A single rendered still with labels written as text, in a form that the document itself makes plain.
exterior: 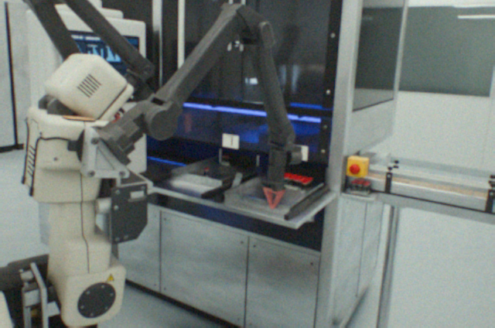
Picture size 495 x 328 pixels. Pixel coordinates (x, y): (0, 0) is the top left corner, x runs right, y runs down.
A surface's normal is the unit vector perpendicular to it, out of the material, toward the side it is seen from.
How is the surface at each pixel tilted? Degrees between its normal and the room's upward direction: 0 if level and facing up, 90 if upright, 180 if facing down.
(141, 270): 90
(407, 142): 90
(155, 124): 96
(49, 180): 90
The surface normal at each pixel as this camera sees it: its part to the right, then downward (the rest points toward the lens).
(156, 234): -0.51, 0.15
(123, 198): 0.60, 0.18
